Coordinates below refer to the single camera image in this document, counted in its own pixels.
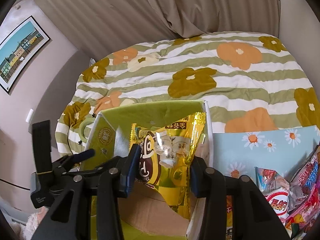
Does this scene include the yellow snack bag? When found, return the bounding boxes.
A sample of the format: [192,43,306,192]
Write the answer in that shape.
[130,112,206,219]

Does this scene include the framed houses picture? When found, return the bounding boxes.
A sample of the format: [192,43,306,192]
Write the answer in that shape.
[1,16,50,93]

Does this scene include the beige curtain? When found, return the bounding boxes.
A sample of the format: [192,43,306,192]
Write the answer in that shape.
[34,0,280,59]

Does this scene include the floral striped bed quilt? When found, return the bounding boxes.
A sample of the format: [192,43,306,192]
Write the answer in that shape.
[55,31,319,155]

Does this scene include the person's left hand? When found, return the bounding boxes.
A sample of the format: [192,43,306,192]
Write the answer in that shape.
[22,206,48,240]

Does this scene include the green cardboard box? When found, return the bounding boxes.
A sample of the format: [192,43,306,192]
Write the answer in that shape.
[79,100,209,239]

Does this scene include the blue daisy tablecloth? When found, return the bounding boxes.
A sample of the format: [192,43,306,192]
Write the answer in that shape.
[213,126,319,181]

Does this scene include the white wall switch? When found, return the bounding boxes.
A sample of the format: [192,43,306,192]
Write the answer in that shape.
[25,108,34,123]

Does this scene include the red white snack bag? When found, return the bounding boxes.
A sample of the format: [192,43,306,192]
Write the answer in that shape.
[255,167,290,225]

